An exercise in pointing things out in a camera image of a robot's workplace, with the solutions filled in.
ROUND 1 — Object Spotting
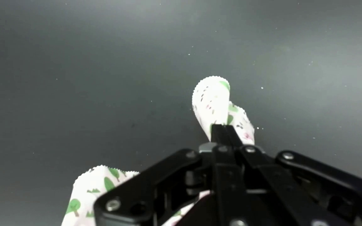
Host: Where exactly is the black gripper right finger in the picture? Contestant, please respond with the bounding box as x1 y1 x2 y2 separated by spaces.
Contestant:
226 123 362 226

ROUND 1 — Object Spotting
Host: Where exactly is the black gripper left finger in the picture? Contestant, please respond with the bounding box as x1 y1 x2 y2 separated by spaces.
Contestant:
93 123 228 226

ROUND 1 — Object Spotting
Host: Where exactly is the white green-printed kitchen towel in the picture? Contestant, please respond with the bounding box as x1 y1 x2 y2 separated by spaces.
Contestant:
60 75 256 226

